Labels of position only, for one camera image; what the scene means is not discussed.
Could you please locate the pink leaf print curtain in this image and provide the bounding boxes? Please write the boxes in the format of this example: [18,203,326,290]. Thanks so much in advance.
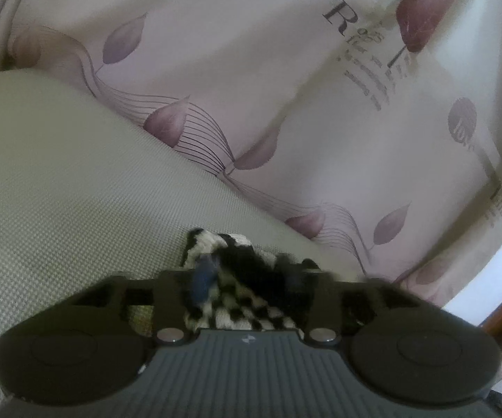
[0,0,502,310]

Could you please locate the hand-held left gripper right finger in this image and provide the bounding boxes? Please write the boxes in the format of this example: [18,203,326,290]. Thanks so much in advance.
[292,268,412,346]

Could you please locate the black and white striped sweater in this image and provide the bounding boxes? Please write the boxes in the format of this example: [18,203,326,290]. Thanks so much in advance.
[180,226,336,332]

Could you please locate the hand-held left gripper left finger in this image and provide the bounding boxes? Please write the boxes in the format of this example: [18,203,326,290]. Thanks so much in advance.
[64,258,222,346]

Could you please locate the beige woven cushion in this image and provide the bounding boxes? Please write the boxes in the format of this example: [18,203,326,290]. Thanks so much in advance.
[0,71,365,418]

